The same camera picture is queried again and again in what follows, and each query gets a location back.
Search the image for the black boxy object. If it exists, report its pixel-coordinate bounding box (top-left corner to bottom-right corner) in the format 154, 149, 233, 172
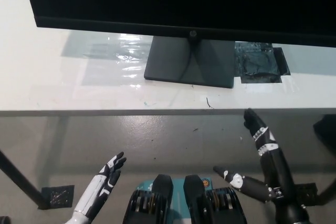
312, 115, 336, 154

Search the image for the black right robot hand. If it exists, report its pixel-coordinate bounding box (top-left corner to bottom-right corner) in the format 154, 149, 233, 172
213, 108, 299, 205

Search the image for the black metal desk leg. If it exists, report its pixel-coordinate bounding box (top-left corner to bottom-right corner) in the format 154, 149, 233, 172
0, 149, 51, 209

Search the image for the black monitor cable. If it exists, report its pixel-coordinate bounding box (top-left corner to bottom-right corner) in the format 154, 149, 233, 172
182, 40, 196, 79

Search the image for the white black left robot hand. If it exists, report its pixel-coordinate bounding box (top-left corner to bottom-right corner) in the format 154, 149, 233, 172
74, 152, 127, 219

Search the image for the black HP computer monitor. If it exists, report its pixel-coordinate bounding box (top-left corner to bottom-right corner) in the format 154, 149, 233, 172
21, 0, 336, 89

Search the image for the clear plastic tape patch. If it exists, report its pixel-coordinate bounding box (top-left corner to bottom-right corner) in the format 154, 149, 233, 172
61, 34, 156, 88

